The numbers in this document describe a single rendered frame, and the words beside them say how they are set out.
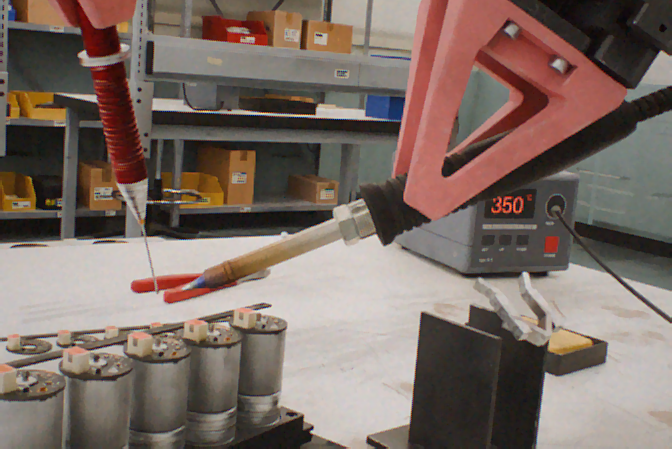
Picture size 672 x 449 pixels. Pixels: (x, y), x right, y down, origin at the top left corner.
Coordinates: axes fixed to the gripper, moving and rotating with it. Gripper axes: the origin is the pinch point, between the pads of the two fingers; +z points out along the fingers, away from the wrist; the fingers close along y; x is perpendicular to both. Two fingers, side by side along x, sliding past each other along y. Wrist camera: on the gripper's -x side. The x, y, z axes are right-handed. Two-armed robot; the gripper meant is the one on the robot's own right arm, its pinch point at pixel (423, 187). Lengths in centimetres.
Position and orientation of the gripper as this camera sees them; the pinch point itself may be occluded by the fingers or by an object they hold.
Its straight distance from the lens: 33.2
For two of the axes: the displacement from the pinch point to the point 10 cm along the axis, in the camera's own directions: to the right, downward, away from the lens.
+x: 8.3, 5.2, 2.0
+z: -5.4, 8.4, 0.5
